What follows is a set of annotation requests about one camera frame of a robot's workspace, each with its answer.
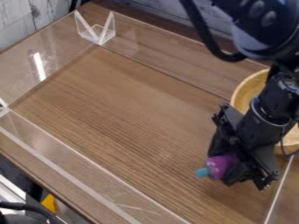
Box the purple toy eggplant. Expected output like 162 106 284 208
194 154 238 180

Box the brown wooden bowl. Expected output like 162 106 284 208
229 69 299 155

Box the yellow label on device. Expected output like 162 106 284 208
41 193 57 213

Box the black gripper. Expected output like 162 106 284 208
206 99 294 191

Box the clear acrylic tray wall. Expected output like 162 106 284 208
0 99 189 224

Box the black cable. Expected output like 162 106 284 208
0 201 58 224

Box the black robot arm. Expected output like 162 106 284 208
180 0 299 190

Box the clear acrylic corner bracket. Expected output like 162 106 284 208
73 10 115 46

